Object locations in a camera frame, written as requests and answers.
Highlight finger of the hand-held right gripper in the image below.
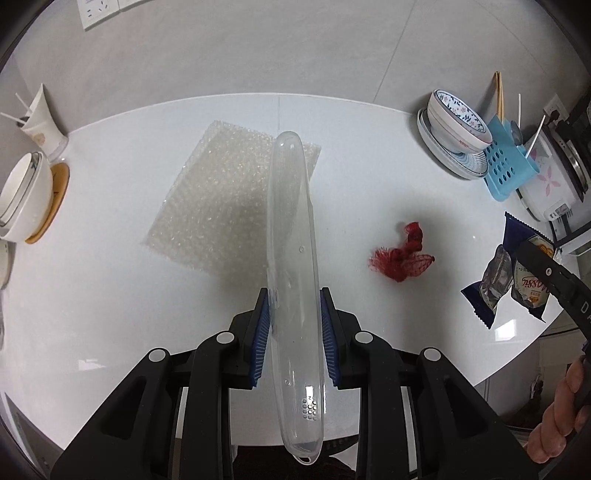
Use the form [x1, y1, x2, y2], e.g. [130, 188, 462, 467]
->
[514, 239, 579, 306]

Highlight bubble wrap sheet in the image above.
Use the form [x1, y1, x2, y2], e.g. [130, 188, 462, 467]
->
[142, 120, 322, 278]

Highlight white rice cooker pink flowers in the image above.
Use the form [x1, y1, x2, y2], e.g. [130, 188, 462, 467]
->
[516, 122, 591, 222]

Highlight blue snack packet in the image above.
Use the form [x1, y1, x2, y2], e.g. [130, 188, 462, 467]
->
[461, 211, 557, 329]

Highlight clear plastic toothbrush case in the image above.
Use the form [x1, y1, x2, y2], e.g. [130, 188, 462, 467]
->
[266, 130, 328, 466]

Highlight blue plastic utensil holder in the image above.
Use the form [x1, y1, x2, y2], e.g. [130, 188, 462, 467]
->
[482, 115, 541, 202]

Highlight white bowl blue flower pattern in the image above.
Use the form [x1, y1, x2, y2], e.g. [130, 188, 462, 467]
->
[426, 90, 494, 155]

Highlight round wooden coaster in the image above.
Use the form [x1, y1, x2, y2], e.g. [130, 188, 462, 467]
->
[25, 162, 70, 244]

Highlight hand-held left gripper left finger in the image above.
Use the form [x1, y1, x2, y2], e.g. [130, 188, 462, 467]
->
[50, 287, 273, 480]

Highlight person's right hand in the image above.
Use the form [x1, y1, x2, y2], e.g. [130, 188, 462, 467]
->
[526, 357, 591, 465]

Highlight red mesh net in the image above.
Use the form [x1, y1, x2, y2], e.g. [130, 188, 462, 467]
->
[368, 222, 437, 283]

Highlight large white bowl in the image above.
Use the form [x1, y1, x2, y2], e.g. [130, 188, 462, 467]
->
[0, 151, 53, 243]

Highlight white wall socket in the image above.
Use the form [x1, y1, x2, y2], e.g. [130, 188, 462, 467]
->
[76, 0, 120, 31]
[545, 93, 568, 123]

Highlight white paper cup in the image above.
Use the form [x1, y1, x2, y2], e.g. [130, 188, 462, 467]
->
[21, 84, 70, 160]

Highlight white plate blue pattern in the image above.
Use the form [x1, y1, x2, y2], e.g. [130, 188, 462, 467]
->
[417, 108, 490, 181]

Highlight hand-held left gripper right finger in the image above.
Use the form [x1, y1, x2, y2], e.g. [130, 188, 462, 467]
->
[318, 287, 541, 480]

